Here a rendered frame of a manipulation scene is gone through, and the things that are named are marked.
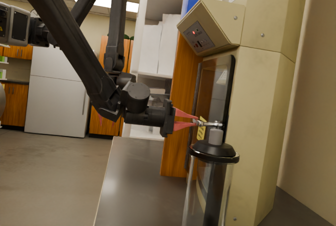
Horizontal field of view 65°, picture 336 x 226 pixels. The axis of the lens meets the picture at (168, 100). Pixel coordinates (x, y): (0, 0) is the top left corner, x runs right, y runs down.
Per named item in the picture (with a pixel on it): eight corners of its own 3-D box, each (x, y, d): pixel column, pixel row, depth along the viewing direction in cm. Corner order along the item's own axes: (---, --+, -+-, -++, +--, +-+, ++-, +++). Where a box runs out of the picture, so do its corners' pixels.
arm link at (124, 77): (116, 61, 111) (105, 56, 103) (141, 63, 107) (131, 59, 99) (112, 89, 111) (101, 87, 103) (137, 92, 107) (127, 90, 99)
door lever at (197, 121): (206, 125, 80) (207, 117, 80) (217, 130, 71) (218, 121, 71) (189, 123, 79) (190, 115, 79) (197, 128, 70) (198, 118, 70)
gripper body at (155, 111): (174, 100, 72) (146, 97, 70) (169, 138, 72) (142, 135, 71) (170, 99, 78) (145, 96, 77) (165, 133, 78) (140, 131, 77)
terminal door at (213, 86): (187, 169, 99) (202, 62, 97) (212, 208, 69) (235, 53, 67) (185, 169, 99) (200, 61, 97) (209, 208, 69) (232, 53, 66)
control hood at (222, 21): (203, 57, 98) (206, 29, 97) (240, 45, 66) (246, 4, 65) (172, 52, 96) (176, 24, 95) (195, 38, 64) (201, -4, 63)
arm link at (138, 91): (112, 94, 79) (97, 114, 73) (115, 65, 70) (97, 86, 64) (149, 110, 78) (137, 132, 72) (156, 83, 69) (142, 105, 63)
